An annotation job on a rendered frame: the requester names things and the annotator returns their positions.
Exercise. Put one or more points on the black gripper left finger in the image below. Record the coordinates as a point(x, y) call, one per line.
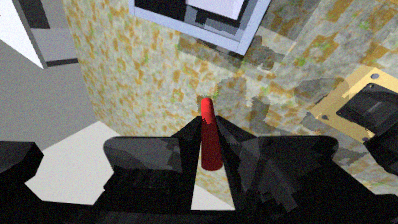
point(178, 153)

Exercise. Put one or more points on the red peg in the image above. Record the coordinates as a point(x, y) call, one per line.
point(211, 158)

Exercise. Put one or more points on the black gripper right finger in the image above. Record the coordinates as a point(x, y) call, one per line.
point(245, 155)

